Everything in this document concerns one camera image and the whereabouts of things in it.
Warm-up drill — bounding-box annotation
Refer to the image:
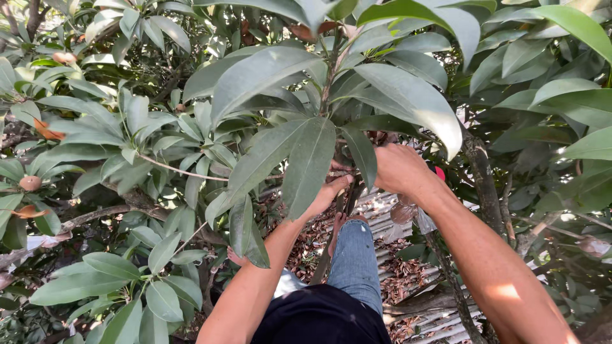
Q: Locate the person's right hand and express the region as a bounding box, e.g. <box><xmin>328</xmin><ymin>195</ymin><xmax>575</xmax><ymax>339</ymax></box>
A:
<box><xmin>374</xmin><ymin>143</ymin><xmax>448</xmax><ymax>204</ymax></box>

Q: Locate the person's left hand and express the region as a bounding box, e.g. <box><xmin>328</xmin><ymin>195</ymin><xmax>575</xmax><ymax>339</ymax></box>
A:
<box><xmin>306</xmin><ymin>160</ymin><xmax>355</xmax><ymax>220</ymax></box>

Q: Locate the slanted brown tree branch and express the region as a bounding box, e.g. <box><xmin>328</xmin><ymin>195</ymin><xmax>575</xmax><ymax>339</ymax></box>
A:
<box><xmin>309</xmin><ymin>179</ymin><xmax>365</xmax><ymax>286</ymax></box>

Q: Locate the person's blue jeans leg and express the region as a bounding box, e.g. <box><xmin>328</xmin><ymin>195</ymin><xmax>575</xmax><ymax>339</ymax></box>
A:
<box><xmin>327</xmin><ymin>219</ymin><xmax>384</xmax><ymax>317</ymax></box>

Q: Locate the thick grey tree trunk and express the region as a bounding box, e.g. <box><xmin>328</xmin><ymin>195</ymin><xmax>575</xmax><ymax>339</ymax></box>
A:
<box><xmin>460</xmin><ymin>129</ymin><xmax>508</xmax><ymax>240</ymax></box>

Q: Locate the grey corrugated metal roof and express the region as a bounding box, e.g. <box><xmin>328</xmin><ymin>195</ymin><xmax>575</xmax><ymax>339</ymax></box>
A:
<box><xmin>258</xmin><ymin>186</ymin><xmax>485</xmax><ymax>344</ymax></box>

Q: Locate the person's black shirt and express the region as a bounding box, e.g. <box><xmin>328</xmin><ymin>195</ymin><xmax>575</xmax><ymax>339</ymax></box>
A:
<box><xmin>251</xmin><ymin>284</ymin><xmax>393</xmax><ymax>344</ymax></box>

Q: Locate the thin grey tree branch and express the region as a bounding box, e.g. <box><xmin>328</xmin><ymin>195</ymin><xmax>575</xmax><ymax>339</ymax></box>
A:
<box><xmin>424</xmin><ymin>229</ymin><xmax>489</xmax><ymax>344</ymax></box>

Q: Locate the green leafy tree foliage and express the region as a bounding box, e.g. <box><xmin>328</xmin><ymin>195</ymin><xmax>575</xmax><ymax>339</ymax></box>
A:
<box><xmin>0</xmin><ymin>0</ymin><xmax>612</xmax><ymax>344</ymax></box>

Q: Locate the orange dry leaf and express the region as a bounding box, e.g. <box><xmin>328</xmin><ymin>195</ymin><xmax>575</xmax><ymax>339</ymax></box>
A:
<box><xmin>33</xmin><ymin>117</ymin><xmax>66</xmax><ymax>141</ymax></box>
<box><xmin>11</xmin><ymin>205</ymin><xmax>49</xmax><ymax>220</ymax></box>

